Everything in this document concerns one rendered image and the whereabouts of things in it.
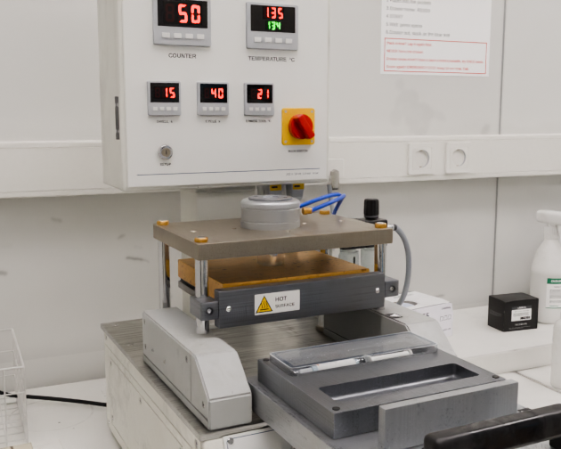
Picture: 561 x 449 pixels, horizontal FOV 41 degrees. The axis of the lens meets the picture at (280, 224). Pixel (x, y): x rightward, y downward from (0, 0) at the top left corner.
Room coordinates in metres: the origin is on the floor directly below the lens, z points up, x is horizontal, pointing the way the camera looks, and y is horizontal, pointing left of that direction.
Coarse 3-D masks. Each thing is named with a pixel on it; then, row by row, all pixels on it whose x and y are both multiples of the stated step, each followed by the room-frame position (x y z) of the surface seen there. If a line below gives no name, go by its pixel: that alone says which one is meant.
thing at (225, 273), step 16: (256, 256) 1.03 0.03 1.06; (272, 256) 0.96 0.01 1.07; (288, 256) 1.03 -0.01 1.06; (304, 256) 1.03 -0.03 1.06; (320, 256) 1.03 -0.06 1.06; (192, 272) 0.95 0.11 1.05; (208, 272) 0.92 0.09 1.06; (224, 272) 0.92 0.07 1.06; (240, 272) 0.92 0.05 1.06; (256, 272) 0.92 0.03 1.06; (272, 272) 0.92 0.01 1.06; (288, 272) 0.92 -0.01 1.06; (304, 272) 0.92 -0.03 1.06; (320, 272) 0.92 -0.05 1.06; (336, 272) 0.92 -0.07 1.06; (352, 272) 0.93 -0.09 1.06; (368, 272) 0.94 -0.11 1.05; (192, 288) 0.96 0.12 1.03; (208, 288) 0.90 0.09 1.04
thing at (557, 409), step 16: (512, 416) 0.58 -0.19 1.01; (528, 416) 0.58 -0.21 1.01; (544, 416) 0.59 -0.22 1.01; (560, 416) 0.59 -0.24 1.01; (432, 432) 0.55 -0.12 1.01; (448, 432) 0.55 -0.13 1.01; (464, 432) 0.55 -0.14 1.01; (480, 432) 0.56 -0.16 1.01; (496, 432) 0.56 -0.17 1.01; (512, 432) 0.57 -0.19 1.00; (528, 432) 0.58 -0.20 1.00; (544, 432) 0.58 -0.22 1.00; (560, 432) 0.59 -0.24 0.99; (432, 448) 0.54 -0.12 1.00; (448, 448) 0.54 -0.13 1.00; (464, 448) 0.55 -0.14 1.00; (480, 448) 0.55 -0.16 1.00; (496, 448) 0.56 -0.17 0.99; (512, 448) 0.57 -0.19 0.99; (560, 448) 0.60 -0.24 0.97
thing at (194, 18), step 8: (168, 8) 1.04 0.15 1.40; (176, 8) 1.05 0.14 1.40; (184, 8) 1.05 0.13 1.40; (192, 8) 1.06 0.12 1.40; (200, 8) 1.06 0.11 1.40; (168, 16) 1.04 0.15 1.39; (176, 16) 1.05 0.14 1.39; (184, 16) 1.05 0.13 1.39; (192, 16) 1.06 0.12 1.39; (200, 16) 1.06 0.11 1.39; (184, 24) 1.05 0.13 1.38; (192, 24) 1.06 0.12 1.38; (200, 24) 1.06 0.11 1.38
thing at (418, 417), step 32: (256, 384) 0.76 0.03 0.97; (512, 384) 0.66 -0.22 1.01; (288, 416) 0.68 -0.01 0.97; (384, 416) 0.60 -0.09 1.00; (416, 416) 0.61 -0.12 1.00; (448, 416) 0.63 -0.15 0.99; (480, 416) 0.64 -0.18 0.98; (320, 448) 0.63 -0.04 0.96; (352, 448) 0.61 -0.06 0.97; (384, 448) 0.60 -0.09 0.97; (416, 448) 0.61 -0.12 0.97; (544, 448) 0.61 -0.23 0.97
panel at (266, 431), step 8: (248, 432) 0.74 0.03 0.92; (256, 432) 0.75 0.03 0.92; (264, 432) 0.75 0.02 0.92; (272, 432) 0.75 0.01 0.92; (224, 440) 0.73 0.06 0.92; (232, 440) 0.73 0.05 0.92; (240, 440) 0.74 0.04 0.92; (248, 440) 0.74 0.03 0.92; (256, 440) 0.74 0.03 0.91; (264, 440) 0.75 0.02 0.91; (272, 440) 0.75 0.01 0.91; (280, 440) 0.75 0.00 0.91; (224, 448) 0.73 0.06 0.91; (232, 448) 0.73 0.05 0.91; (240, 448) 0.73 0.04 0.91; (248, 448) 0.74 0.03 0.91; (256, 448) 0.74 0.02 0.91; (264, 448) 0.74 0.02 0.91; (272, 448) 0.75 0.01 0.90; (280, 448) 0.75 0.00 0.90; (288, 448) 0.75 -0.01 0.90
